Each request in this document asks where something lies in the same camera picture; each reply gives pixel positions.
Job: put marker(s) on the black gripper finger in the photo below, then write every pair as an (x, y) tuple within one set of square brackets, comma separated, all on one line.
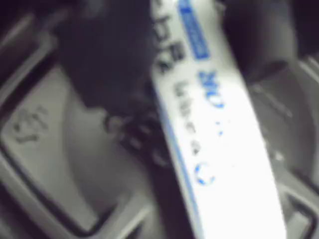
[(261, 35), (109, 62)]

